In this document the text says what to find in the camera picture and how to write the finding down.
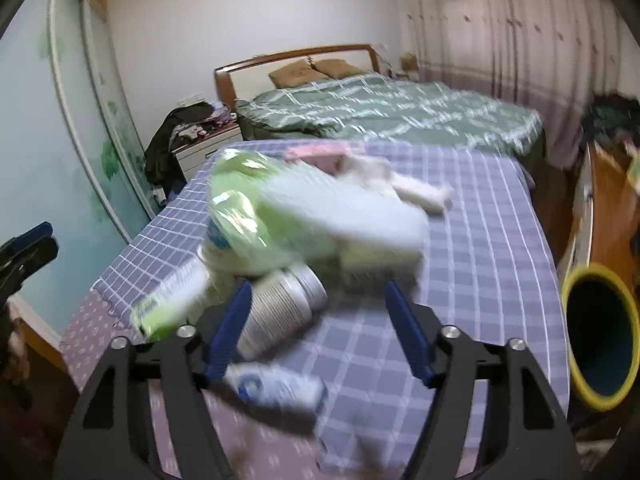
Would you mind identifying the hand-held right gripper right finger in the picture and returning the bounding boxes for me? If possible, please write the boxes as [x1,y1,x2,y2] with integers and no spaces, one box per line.
[384,280,583,480]

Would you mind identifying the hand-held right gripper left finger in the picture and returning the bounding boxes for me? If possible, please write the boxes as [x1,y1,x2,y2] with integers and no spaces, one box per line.
[52,280,253,480]

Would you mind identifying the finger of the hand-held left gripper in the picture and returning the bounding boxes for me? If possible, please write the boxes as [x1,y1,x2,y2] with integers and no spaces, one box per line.
[0,221,60,291]

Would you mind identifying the white paper cup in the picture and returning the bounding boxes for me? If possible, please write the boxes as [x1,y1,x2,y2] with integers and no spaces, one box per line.
[235,265,328,361]

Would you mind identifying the green plastic bag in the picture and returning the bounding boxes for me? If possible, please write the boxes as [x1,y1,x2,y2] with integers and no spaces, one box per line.
[207,150,341,276]

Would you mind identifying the yellow rimmed blue trash bin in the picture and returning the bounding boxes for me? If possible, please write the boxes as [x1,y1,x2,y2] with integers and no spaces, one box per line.
[560,264,640,413]

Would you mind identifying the green and white box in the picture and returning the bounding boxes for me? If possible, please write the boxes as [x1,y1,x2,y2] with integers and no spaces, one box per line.
[130,255,211,341]

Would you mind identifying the white bottle with blue label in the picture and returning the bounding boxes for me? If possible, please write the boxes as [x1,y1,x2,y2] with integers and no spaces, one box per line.
[222,362,328,413]

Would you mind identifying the purple checked tablecloth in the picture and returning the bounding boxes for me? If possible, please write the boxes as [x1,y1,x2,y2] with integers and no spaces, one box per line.
[92,140,573,480]

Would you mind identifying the wardrobe sliding door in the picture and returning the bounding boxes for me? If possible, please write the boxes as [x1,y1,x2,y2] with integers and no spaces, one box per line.
[0,0,161,336]

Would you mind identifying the beige carton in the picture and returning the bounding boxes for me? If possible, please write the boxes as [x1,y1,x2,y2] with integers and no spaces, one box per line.
[257,170,431,286]

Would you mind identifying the dark clothes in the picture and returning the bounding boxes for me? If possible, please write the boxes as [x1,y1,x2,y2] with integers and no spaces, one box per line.
[144,102,216,191]

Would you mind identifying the white nightstand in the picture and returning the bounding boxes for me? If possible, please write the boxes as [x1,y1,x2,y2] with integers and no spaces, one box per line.
[172,125,243,183]

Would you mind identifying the pink carton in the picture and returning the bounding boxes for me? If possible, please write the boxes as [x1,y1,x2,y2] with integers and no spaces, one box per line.
[285,142,351,176]

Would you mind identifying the dark green mattress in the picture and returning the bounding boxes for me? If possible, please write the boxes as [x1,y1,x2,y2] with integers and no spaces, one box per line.
[517,127,549,173]

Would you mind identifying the bed with green quilt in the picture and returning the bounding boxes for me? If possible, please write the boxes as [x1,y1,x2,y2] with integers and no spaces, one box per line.
[235,72,546,156]

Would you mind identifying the wooden desk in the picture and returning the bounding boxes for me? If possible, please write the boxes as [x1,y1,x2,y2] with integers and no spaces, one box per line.
[557,140,640,281]

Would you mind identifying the wooden headboard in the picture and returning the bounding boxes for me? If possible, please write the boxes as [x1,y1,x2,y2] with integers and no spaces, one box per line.
[214,44,382,111]

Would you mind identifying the brown pillow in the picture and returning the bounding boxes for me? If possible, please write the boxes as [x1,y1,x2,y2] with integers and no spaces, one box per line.
[268,59,328,87]
[315,59,366,80]

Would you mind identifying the white and green paper bag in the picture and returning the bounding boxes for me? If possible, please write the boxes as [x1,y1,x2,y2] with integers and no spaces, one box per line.
[625,145,640,196]

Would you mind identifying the pile of clothes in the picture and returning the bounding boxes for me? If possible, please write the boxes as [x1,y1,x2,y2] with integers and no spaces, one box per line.
[580,92,640,146]

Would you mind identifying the pink striped curtain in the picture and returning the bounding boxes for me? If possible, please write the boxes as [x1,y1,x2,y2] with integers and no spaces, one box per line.
[395,0,636,171]

